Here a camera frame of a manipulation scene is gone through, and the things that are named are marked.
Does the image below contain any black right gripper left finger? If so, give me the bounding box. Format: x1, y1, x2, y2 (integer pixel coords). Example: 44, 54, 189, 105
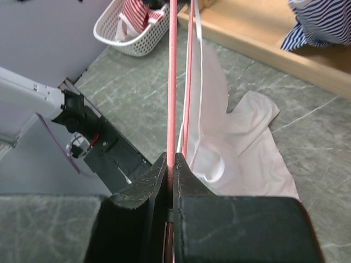
1, 155, 167, 262

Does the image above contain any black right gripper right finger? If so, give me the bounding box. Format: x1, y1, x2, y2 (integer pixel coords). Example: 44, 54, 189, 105
173, 153, 324, 262

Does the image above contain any red white striped tank top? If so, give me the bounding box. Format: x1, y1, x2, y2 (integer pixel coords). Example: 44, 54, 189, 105
118, 0, 165, 35

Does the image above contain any pink hanger of white top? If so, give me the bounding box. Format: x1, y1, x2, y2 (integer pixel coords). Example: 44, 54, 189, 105
167, 1, 178, 195

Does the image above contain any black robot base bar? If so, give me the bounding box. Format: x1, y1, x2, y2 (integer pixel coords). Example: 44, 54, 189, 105
57, 79, 152, 193

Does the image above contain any blue white striped tank top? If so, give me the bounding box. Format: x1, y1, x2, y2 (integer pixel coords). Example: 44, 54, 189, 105
280, 0, 350, 52

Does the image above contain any white perforated laundry basket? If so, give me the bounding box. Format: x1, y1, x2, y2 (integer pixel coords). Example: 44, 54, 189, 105
93, 1, 169, 57

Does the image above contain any small wooden clothes rack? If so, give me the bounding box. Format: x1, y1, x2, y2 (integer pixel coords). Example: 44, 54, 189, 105
177, 0, 351, 99

